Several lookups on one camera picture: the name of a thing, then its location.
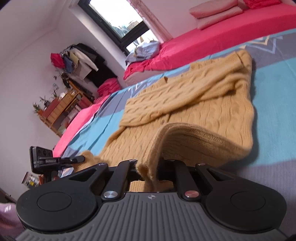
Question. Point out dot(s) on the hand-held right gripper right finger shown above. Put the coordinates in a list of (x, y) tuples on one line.
[(180, 172)]

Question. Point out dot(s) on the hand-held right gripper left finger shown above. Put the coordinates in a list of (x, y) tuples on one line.
[(124, 170)]

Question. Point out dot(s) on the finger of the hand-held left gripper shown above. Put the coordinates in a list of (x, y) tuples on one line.
[(69, 159)]

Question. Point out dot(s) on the hanging clothes on rack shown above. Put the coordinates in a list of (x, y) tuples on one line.
[(85, 60)]

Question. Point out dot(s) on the stack of red folded clothes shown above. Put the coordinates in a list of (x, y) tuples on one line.
[(261, 3)]

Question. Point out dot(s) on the wooden shelf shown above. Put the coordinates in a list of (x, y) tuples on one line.
[(60, 109)]

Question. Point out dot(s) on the potted plants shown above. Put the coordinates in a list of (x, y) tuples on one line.
[(44, 102)]

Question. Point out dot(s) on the pile of red folded cloth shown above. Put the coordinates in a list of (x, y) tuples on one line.
[(109, 87)]

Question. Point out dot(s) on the red crumpled cloth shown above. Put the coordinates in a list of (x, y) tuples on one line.
[(141, 67)]

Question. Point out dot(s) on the blue grey crumpled cloth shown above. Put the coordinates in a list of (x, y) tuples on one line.
[(145, 51)]

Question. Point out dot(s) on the red sheet bed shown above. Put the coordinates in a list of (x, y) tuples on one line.
[(208, 39)]

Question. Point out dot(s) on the dark framed window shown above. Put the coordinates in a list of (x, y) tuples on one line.
[(111, 18)]

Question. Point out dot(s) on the pink curtain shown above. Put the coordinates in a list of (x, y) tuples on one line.
[(150, 18)]

